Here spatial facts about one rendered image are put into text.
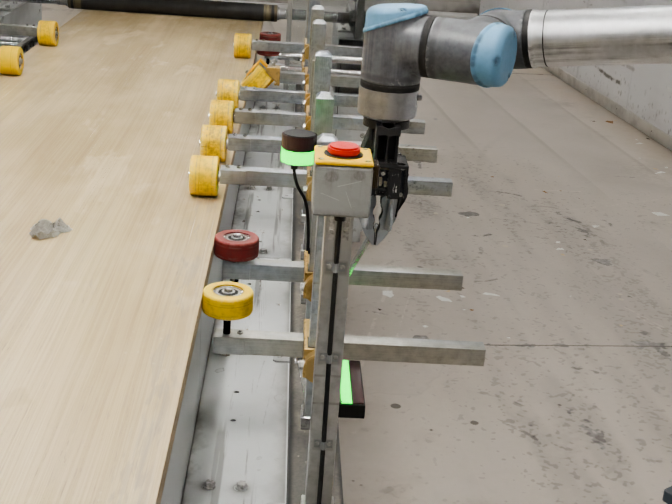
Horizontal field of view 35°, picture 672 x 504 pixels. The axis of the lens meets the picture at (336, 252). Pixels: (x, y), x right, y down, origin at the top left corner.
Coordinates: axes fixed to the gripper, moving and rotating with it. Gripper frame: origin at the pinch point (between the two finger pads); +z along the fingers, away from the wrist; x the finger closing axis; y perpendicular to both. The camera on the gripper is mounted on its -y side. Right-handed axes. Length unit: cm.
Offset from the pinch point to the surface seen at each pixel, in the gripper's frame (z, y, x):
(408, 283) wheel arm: 15.0, -17.2, 8.5
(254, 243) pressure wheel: 8.6, -16.4, -19.6
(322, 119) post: -9.3, -38.0, -8.3
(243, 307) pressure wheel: 9.7, 9.4, -20.3
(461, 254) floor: 99, -261, 62
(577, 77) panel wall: 91, -636, 203
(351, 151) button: -24.0, 38.1, -7.3
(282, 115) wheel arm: 3, -92, -16
